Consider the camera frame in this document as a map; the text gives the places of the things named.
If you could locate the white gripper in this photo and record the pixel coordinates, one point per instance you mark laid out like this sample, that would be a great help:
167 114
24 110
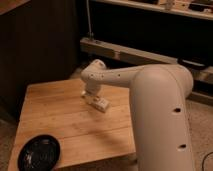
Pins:
88 96

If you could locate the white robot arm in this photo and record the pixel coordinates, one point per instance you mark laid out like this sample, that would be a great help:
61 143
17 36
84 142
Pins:
157 99

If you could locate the black ceramic bowl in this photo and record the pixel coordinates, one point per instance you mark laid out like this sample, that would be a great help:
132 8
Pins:
40 153

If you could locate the wooden table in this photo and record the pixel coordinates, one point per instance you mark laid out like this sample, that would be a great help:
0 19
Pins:
84 133

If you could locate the metal pole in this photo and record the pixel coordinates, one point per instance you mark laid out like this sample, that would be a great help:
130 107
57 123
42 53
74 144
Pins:
90 32

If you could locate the wooden shelf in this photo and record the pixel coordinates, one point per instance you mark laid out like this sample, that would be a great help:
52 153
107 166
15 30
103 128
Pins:
156 8

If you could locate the black case handle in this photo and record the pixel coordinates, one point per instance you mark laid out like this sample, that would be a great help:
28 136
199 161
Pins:
193 65

